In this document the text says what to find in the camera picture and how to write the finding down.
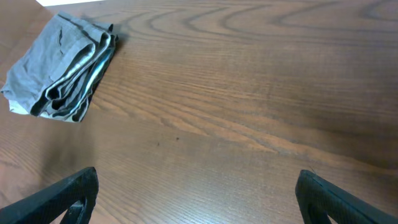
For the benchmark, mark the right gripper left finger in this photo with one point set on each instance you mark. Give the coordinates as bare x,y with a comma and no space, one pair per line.
74,197

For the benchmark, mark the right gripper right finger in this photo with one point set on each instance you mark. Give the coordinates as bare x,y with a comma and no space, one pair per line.
321,202

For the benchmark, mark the grey shorts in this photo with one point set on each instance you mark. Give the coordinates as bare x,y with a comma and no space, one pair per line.
64,30

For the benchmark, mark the folded khaki shorts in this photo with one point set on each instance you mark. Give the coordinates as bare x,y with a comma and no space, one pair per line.
56,83

